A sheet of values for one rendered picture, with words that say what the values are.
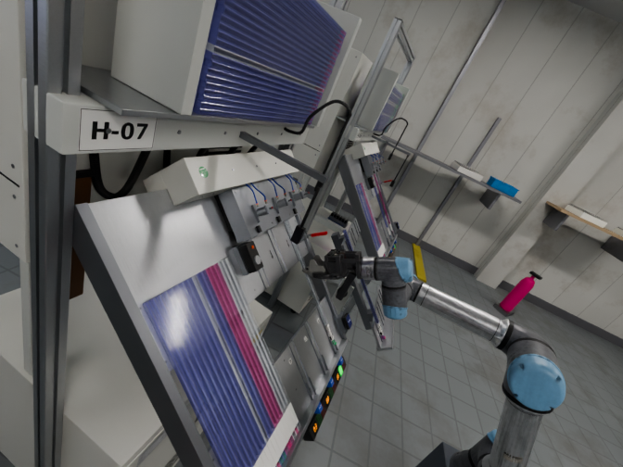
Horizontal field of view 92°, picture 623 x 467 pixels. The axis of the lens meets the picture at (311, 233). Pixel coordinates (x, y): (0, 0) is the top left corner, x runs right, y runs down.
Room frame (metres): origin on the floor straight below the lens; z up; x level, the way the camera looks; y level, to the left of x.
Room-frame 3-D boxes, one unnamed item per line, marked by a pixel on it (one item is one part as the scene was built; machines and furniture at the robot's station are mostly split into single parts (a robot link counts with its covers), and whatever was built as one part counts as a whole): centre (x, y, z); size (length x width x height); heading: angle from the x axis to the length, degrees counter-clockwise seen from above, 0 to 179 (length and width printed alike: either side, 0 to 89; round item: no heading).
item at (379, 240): (2.14, -0.11, 0.65); 1.01 x 0.73 x 1.29; 77
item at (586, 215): (3.92, -2.86, 1.40); 0.35 x 0.33 x 0.09; 86
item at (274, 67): (0.78, 0.27, 1.52); 0.51 x 0.13 x 0.27; 167
